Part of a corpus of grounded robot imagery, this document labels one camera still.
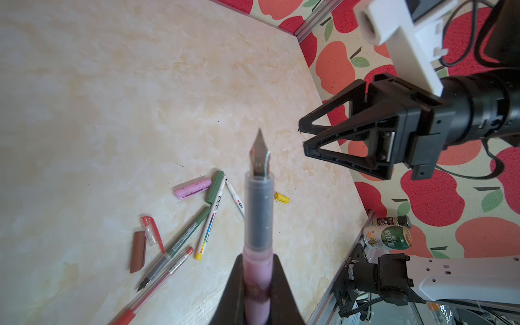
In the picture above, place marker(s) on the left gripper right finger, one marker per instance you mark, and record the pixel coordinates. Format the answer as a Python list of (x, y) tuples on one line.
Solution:
[(283, 308)]

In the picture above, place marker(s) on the clear red pen cap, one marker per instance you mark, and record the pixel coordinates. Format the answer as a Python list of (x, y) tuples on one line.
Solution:
[(152, 234)]

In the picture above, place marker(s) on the green marker pen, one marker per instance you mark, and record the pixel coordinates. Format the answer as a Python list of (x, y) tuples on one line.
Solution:
[(170, 253)]

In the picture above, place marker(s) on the white pen brown end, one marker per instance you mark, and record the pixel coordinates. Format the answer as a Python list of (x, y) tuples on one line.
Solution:
[(235, 197)]

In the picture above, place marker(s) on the green pen cap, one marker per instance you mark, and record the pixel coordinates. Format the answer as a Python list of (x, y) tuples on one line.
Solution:
[(214, 187)]

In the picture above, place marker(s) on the brown pen cap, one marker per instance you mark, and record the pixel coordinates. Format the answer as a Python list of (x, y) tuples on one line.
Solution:
[(138, 252)]

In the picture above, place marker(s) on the pink fountain pen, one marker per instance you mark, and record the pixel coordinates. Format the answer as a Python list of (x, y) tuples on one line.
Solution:
[(258, 250)]

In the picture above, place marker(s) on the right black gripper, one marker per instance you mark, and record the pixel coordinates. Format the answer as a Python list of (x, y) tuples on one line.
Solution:
[(410, 130)]

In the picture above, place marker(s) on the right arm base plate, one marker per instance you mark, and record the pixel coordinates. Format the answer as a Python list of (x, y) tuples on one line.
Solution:
[(362, 284)]

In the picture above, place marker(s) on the pink pen cap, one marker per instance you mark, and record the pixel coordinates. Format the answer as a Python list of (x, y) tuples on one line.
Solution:
[(193, 188)]

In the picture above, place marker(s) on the green drink can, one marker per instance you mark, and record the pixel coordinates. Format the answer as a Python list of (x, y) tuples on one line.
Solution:
[(387, 237)]

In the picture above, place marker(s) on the right aluminium corner post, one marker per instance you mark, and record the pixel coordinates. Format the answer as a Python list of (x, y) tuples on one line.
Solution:
[(320, 12)]

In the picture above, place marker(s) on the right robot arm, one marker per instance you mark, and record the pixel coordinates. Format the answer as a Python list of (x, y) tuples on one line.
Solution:
[(465, 218)]

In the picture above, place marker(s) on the yellow pen cap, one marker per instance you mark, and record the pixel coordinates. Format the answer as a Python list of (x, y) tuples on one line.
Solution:
[(281, 198)]

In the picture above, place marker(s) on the red gel pen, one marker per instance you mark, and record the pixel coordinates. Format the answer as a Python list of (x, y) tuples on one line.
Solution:
[(130, 312)]

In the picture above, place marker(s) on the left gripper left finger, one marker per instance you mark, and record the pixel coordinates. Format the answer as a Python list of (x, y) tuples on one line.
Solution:
[(231, 308)]

